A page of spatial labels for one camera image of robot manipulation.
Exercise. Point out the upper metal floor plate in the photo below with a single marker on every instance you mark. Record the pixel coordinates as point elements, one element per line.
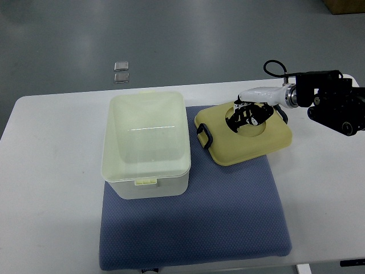
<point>121,66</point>

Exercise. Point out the cardboard box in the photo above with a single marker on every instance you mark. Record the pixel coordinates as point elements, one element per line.
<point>340,7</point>

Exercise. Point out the black table control panel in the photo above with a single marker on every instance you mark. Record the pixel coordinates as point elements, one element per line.
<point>352,263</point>

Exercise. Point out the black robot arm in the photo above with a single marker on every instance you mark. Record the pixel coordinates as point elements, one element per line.
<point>330,98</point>

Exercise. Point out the blue quilted mat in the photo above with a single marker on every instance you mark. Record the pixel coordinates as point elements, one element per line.
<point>226,213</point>

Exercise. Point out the white table leg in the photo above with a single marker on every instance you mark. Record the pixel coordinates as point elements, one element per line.
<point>303,269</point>

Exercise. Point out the yellow storage box lid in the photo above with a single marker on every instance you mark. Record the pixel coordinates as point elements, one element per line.
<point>227,147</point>

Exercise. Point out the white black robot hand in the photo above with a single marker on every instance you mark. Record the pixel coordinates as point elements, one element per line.
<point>256,105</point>

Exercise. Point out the white storage box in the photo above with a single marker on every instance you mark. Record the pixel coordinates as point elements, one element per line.
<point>146,151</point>

